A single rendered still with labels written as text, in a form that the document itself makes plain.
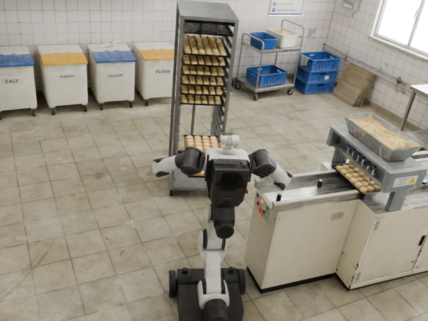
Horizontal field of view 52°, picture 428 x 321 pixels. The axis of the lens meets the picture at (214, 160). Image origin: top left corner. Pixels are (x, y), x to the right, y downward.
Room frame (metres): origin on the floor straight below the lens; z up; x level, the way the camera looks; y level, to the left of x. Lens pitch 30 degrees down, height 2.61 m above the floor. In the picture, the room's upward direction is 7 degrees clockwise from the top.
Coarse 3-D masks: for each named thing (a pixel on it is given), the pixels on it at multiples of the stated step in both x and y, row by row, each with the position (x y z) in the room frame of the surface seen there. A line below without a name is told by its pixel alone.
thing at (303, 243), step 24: (264, 192) 2.66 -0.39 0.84; (288, 192) 2.69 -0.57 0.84; (312, 192) 2.73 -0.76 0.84; (336, 192) 2.77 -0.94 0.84; (288, 216) 2.48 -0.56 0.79; (312, 216) 2.56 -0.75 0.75; (336, 216) 2.65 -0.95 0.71; (264, 240) 2.52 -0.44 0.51; (288, 240) 2.50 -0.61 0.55; (312, 240) 2.59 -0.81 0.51; (336, 240) 2.68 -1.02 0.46; (264, 264) 2.46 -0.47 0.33; (288, 264) 2.52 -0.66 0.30; (312, 264) 2.61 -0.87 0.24; (336, 264) 2.72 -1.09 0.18; (264, 288) 2.46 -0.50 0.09
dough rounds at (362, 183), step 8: (336, 168) 3.02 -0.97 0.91; (344, 168) 3.03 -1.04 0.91; (352, 168) 3.05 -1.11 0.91; (352, 176) 2.92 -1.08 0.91; (360, 176) 2.93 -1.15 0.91; (368, 176) 2.95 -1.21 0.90; (360, 184) 2.79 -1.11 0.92; (368, 184) 2.83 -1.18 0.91; (376, 184) 2.84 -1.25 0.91; (368, 192) 2.72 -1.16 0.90
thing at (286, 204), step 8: (344, 192) 2.69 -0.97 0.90; (352, 192) 2.70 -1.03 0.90; (288, 200) 2.51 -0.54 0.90; (296, 200) 2.52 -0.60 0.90; (304, 200) 2.53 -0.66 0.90; (312, 200) 2.56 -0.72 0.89; (320, 200) 2.59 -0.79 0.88; (328, 200) 2.62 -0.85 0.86; (336, 200) 2.65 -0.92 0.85; (344, 200) 2.68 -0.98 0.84; (272, 208) 2.46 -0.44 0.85; (280, 208) 2.46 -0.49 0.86; (288, 208) 2.49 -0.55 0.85
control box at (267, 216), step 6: (258, 192) 2.66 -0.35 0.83; (258, 198) 2.64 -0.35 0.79; (264, 198) 2.59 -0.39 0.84; (264, 204) 2.55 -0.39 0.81; (270, 204) 2.52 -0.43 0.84; (258, 210) 2.61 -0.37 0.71; (270, 210) 2.48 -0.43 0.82; (264, 216) 2.52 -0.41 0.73; (270, 216) 2.48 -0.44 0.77; (270, 222) 2.48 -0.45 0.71
